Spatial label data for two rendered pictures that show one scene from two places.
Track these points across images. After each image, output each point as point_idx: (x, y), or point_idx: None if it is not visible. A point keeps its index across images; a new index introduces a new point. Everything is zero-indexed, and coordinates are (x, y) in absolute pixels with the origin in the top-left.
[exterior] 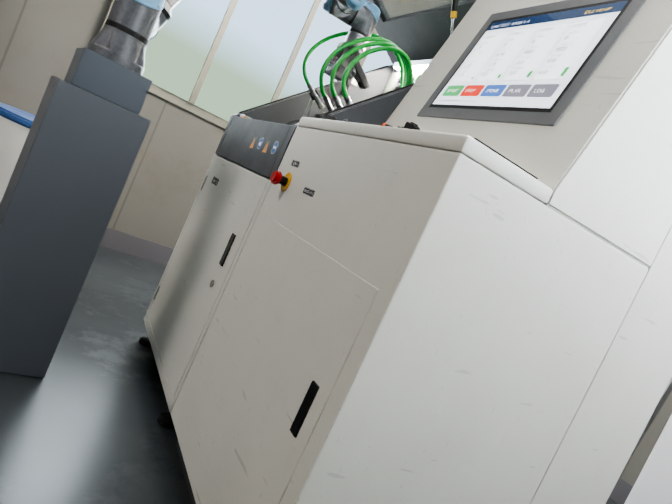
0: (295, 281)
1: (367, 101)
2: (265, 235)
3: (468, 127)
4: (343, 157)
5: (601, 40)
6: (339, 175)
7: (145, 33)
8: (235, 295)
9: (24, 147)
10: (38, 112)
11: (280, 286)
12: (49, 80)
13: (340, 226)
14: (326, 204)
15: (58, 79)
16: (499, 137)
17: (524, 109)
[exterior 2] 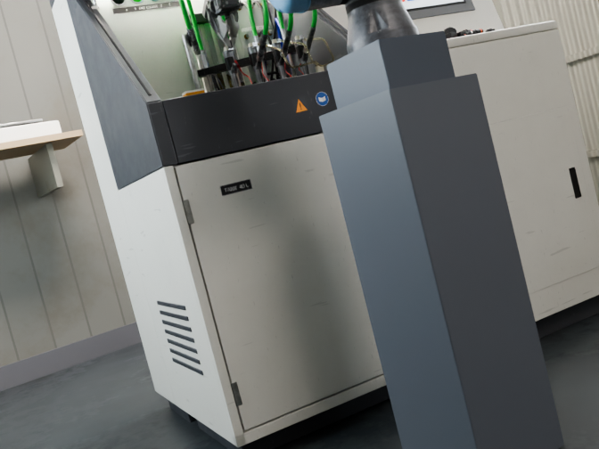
0: (509, 147)
1: (340, 25)
2: None
3: (424, 23)
4: (479, 61)
5: None
6: (486, 72)
7: None
8: None
9: (438, 194)
10: (425, 140)
11: (498, 161)
12: (392, 96)
13: (516, 97)
14: (491, 93)
15: (476, 74)
16: (453, 23)
17: (449, 4)
